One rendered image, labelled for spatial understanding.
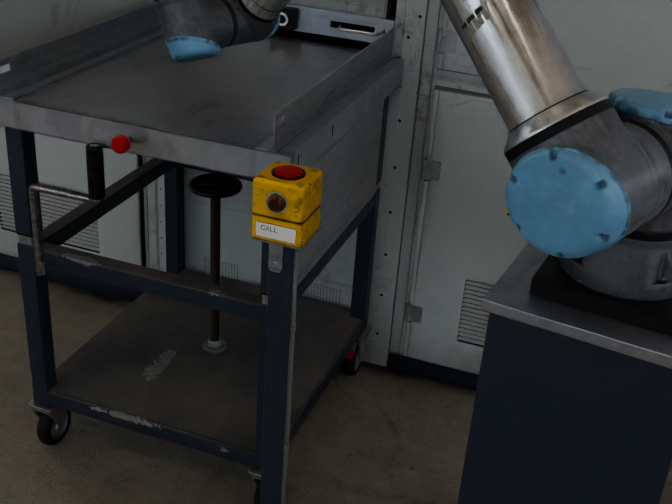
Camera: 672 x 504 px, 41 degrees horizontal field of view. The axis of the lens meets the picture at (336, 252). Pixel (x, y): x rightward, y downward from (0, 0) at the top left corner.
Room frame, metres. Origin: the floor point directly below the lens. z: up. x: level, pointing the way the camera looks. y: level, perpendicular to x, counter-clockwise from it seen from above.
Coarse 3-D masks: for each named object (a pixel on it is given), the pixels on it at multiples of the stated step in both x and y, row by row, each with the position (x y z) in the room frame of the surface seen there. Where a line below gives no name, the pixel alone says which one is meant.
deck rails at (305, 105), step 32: (96, 32) 1.91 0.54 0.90; (128, 32) 2.03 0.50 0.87; (160, 32) 2.14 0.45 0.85; (0, 64) 1.62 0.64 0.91; (32, 64) 1.70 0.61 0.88; (64, 64) 1.80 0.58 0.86; (96, 64) 1.85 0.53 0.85; (352, 64) 1.81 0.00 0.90; (384, 64) 2.02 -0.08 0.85; (0, 96) 1.60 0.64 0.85; (320, 96) 1.64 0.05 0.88; (288, 128) 1.49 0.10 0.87
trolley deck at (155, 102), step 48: (144, 48) 2.00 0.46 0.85; (240, 48) 2.06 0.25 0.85; (288, 48) 2.09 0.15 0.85; (48, 96) 1.63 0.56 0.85; (96, 96) 1.65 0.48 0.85; (144, 96) 1.67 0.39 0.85; (192, 96) 1.69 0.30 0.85; (240, 96) 1.72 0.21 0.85; (288, 96) 1.74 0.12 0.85; (384, 96) 1.94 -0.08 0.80; (144, 144) 1.51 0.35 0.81; (192, 144) 1.48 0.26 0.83; (240, 144) 1.46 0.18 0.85; (288, 144) 1.48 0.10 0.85
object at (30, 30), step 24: (0, 0) 1.88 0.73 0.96; (24, 0) 1.93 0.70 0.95; (48, 0) 1.99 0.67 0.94; (72, 0) 2.05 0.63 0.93; (96, 0) 2.12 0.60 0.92; (120, 0) 2.19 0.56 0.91; (144, 0) 2.26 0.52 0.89; (0, 24) 1.87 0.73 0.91; (24, 24) 1.93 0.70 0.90; (48, 24) 1.99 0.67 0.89; (72, 24) 2.05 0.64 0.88; (0, 48) 1.87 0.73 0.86; (24, 48) 1.89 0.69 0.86
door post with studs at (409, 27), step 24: (408, 0) 2.07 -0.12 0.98; (408, 24) 2.07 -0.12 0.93; (408, 48) 2.07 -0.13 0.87; (408, 72) 2.07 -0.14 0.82; (408, 96) 2.06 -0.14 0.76; (408, 120) 2.06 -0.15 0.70; (408, 144) 2.06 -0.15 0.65; (384, 264) 2.07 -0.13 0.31; (384, 288) 2.07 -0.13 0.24; (384, 312) 2.06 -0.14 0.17; (384, 336) 2.06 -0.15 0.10; (384, 360) 2.06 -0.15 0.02
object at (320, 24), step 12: (300, 12) 2.18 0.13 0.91; (312, 12) 2.17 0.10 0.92; (324, 12) 2.17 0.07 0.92; (336, 12) 2.16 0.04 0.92; (348, 12) 2.16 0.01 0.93; (300, 24) 2.18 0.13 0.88; (312, 24) 2.17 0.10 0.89; (324, 24) 2.17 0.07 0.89; (336, 24) 2.16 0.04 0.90; (348, 24) 2.15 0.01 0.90; (360, 24) 2.14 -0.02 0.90; (372, 24) 2.13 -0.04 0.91; (384, 24) 2.12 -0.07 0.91; (336, 36) 2.16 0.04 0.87; (348, 36) 2.15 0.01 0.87; (360, 36) 2.14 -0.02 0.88; (372, 36) 2.13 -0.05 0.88
